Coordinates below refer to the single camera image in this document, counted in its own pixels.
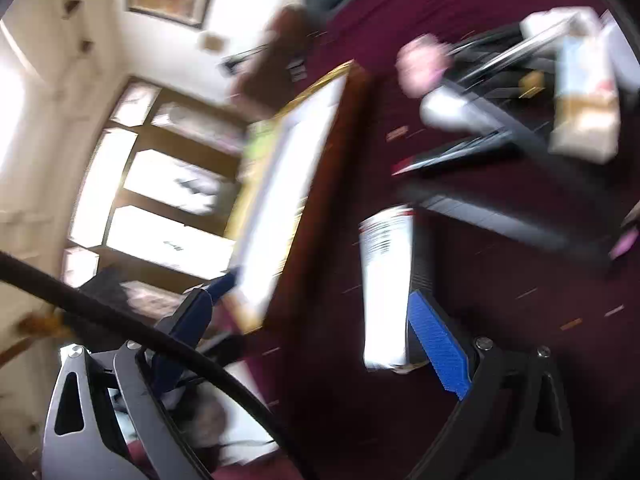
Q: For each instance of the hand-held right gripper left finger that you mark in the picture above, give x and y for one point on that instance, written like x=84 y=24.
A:
x=182 y=325

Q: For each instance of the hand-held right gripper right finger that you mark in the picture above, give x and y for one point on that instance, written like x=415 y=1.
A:
x=437 y=345

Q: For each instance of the white box with red label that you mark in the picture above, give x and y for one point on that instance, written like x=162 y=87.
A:
x=387 y=285

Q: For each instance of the white tray with gold rim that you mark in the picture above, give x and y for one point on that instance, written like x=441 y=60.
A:
x=295 y=170

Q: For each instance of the wooden door with glass panes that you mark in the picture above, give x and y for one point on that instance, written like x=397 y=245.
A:
x=165 y=185

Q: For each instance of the floral and green cloth pile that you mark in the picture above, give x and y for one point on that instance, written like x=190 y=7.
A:
x=262 y=140

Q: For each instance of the pink eraser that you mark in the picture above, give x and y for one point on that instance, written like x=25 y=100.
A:
x=625 y=244

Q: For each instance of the pink powder puff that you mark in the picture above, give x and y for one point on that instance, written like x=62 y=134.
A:
x=422 y=65

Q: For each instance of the white and pale blue carton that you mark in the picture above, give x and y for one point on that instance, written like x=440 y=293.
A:
x=582 y=105

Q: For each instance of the brown armchair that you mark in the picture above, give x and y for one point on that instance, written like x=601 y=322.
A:
x=280 y=55

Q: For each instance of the small wall plaque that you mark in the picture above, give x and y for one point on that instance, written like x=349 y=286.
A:
x=212 y=41

